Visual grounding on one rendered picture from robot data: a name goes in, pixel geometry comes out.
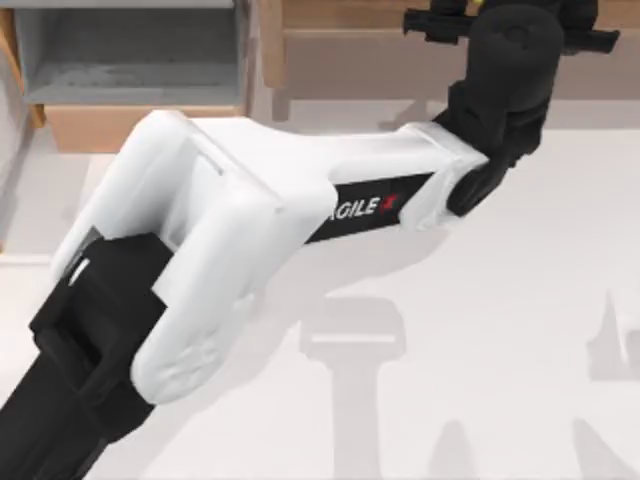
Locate drawer with grey pierced inside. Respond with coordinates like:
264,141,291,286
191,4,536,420
13,0,250,154

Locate wooden cupboard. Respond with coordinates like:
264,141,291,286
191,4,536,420
0,0,640,129

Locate pale wooden drawer front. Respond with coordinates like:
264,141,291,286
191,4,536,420
46,103,242,154

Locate brown wooden drawer front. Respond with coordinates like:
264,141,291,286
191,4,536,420
282,29,640,101

